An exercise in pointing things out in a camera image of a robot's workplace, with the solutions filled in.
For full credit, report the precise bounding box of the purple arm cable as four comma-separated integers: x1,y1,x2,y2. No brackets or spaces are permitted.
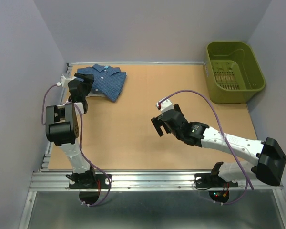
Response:
157,89,255,206
41,82,112,208

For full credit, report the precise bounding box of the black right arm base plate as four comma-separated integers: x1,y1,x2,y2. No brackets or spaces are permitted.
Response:
194,173,238,190

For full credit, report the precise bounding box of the aluminium mounting rail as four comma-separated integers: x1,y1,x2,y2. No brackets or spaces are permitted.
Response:
28,169,284,191

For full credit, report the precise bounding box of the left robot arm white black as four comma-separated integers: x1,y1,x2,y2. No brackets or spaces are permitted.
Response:
42,73,97,188

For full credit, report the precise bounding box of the white shirt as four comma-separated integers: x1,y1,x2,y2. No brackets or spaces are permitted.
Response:
86,92,105,97

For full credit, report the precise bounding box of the green plastic basket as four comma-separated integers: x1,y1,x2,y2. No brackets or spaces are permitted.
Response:
204,41,266,104

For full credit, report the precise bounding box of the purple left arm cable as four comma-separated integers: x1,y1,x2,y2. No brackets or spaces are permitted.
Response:
41,82,112,208

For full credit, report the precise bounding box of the blue checkered long sleeve shirt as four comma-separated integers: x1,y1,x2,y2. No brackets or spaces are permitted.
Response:
77,64,127,102

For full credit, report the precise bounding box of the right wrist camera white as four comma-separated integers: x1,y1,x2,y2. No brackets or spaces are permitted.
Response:
156,99,174,114

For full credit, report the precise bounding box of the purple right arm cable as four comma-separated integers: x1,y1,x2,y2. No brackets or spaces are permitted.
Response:
157,89,255,206

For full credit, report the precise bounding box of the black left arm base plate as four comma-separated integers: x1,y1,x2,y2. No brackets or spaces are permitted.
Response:
66,173,110,189

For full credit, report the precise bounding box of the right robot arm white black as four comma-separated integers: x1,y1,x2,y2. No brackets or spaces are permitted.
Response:
151,103,286,187

